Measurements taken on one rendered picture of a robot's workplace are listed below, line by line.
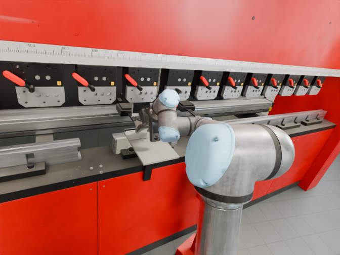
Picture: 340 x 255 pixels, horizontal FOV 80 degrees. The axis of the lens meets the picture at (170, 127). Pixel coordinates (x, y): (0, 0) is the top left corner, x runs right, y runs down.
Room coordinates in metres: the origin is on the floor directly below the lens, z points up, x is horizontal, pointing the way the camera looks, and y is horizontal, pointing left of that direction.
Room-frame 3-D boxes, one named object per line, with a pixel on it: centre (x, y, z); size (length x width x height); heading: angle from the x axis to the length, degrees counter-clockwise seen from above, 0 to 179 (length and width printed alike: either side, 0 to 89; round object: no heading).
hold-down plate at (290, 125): (1.68, -1.04, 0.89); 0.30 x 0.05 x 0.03; 124
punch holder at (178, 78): (1.04, 0.01, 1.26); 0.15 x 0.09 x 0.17; 124
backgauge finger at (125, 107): (1.09, 0.24, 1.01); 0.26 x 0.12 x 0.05; 34
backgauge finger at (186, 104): (1.33, -0.12, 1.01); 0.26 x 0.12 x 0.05; 34
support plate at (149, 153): (0.82, 0.08, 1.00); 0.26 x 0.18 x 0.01; 34
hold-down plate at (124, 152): (0.92, 0.10, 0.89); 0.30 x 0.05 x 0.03; 124
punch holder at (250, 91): (1.38, -0.48, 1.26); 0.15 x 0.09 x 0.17; 124
